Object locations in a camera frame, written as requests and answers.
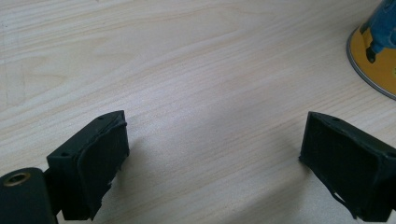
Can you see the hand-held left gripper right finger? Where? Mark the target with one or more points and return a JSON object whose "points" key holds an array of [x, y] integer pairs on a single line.
{"points": [[348, 161]]}

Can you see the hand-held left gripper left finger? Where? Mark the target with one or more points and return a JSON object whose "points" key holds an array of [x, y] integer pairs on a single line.
{"points": [[93, 168]]}

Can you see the yellow can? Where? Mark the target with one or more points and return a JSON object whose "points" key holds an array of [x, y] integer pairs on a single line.
{"points": [[377, 46]]}

